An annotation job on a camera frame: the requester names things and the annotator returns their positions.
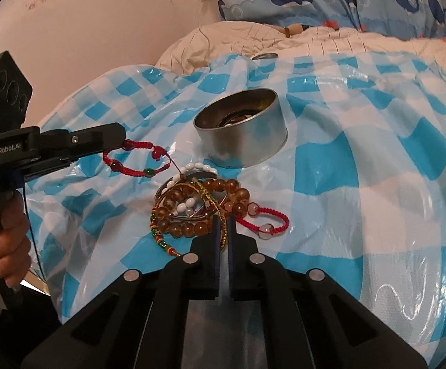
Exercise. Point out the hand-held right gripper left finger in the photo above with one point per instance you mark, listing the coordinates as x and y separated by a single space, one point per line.
216 246

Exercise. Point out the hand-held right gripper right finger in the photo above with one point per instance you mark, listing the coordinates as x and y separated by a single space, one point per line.
231 246

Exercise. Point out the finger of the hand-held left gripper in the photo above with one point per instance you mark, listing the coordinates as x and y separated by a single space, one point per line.
96 136
46 163

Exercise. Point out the silver engraved bangle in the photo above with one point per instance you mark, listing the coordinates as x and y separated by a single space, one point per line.
202 177

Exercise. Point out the round metal tin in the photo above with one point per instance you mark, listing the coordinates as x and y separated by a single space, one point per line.
246 142

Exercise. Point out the person's left hand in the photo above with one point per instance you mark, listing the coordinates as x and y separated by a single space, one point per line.
7 246

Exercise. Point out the blue white checkered plastic sheet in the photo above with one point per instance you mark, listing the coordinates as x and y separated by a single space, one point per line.
323 161

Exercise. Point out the round metal tin lid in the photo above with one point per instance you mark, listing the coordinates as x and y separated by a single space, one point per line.
265 56

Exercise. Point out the blue whale print curtain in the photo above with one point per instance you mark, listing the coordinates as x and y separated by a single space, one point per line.
269 4

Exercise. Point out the tan object with black bands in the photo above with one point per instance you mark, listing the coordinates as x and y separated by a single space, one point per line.
295 30

